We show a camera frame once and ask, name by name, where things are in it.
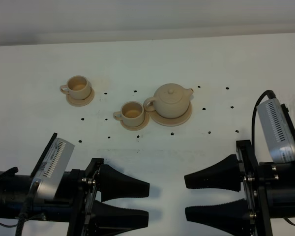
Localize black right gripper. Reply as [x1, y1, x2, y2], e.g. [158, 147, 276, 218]
[184, 140, 273, 236]

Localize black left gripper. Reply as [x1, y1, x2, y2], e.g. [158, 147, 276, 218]
[67, 158, 149, 236]

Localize beige ceramic teapot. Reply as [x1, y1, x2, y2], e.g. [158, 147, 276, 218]
[143, 83, 194, 118]

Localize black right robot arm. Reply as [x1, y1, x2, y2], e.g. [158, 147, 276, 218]
[184, 140, 295, 236]

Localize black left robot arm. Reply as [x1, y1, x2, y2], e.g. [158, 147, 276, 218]
[0, 158, 149, 236]

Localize beige teacup near teapot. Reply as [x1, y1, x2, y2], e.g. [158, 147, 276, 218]
[113, 101, 145, 127]

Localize beige saucer near teapot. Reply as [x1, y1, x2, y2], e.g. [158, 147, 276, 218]
[120, 113, 149, 131]

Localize beige saucer far left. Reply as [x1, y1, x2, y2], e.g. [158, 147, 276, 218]
[66, 89, 95, 107]

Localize beige teacup far left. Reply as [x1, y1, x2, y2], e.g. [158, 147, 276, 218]
[59, 76, 91, 100]

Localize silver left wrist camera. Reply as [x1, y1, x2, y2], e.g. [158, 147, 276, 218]
[30, 133, 75, 200]

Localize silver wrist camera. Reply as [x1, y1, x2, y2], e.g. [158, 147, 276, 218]
[257, 98, 295, 164]
[30, 133, 75, 200]

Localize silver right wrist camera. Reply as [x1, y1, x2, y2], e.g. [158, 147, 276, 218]
[257, 98, 295, 164]

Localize braided left camera cable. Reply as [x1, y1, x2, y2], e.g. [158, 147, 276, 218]
[14, 180, 39, 236]

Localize black right camera cable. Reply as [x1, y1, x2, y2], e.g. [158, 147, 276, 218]
[251, 90, 276, 153]

